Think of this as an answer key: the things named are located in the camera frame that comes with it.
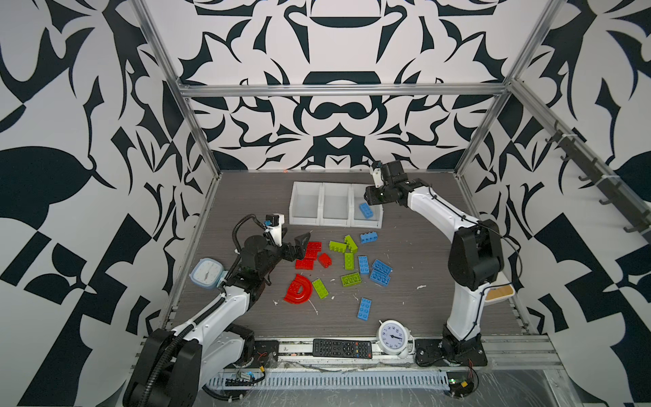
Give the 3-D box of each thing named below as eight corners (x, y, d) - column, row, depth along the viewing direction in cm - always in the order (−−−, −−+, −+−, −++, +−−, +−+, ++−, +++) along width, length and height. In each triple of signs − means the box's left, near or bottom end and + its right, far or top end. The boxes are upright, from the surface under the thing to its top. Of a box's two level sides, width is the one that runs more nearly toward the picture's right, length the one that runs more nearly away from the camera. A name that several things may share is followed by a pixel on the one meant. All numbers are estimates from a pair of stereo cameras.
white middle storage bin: (320, 229, 104) (319, 217, 97) (321, 185, 119) (320, 172, 112) (351, 229, 104) (353, 217, 97) (348, 185, 119) (350, 172, 112)
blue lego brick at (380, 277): (368, 280, 90) (369, 277, 88) (370, 271, 92) (371, 268, 91) (387, 287, 89) (389, 284, 87) (389, 277, 91) (391, 275, 89)
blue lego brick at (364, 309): (357, 317, 83) (357, 316, 81) (360, 298, 86) (361, 296, 85) (368, 321, 82) (369, 319, 80) (371, 301, 86) (372, 299, 84)
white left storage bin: (290, 228, 104) (288, 216, 97) (294, 194, 115) (292, 181, 109) (321, 228, 104) (321, 216, 98) (322, 194, 115) (322, 181, 109)
